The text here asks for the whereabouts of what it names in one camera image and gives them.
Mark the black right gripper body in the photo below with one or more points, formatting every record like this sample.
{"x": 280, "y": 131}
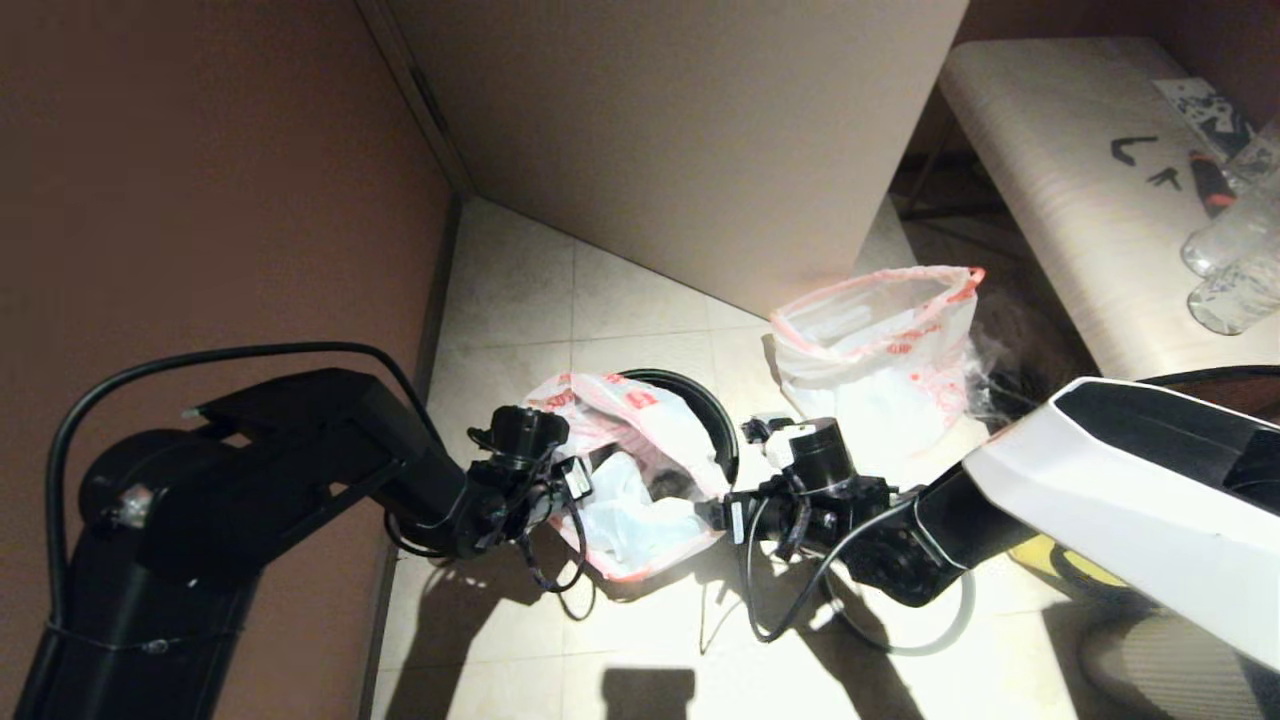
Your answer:
{"x": 840, "y": 510}

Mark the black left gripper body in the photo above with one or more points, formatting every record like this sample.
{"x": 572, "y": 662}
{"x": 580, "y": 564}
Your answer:
{"x": 510, "y": 505}

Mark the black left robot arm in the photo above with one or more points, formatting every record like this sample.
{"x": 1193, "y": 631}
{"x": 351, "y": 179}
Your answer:
{"x": 250, "y": 480}

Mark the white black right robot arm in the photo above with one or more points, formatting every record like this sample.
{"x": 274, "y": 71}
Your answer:
{"x": 1150, "y": 500}

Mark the black trash bin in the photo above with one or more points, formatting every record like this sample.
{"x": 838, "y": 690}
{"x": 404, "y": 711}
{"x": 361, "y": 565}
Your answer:
{"x": 715, "y": 420}

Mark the clear bag with black contents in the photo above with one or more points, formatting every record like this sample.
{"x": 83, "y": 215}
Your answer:
{"x": 1010, "y": 370}

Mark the yellow fabric tote bag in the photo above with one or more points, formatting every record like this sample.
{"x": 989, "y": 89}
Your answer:
{"x": 1060, "y": 565}

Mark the black cylindrical wrist motor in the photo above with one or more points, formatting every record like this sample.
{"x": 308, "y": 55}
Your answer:
{"x": 520, "y": 435}

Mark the light wood grain table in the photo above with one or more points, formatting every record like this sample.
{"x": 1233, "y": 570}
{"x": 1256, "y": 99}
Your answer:
{"x": 1060, "y": 200}

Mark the beige door panel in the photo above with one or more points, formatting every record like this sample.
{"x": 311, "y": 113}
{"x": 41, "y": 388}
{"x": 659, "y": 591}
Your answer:
{"x": 680, "y": 150}

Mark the clear plastic bottle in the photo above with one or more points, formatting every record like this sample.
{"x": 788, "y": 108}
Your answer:
{"x": 1260, "y": 160}
{"x": 1228, "y": 235}
{"x": 1235, "y": 295}

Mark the large black allen key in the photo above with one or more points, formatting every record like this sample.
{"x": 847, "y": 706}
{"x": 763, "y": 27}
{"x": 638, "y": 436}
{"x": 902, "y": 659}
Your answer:
{"x": 1128, "y": 153}

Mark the small black allen key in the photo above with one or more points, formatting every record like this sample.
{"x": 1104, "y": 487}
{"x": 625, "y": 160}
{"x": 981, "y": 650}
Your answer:
{"x": 1165, "y": 179}

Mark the red black screwdriver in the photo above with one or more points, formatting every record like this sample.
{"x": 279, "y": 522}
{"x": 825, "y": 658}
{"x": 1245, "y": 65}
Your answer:
{"x": 1210, "y": 185}

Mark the printed paper leaflet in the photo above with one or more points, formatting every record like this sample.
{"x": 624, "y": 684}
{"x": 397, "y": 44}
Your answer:
{"x": 1200, "y": 103}

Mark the black cylindrical wrist camera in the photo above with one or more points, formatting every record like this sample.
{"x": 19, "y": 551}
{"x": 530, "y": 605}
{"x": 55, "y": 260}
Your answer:
{"x": 815, "y": 455}

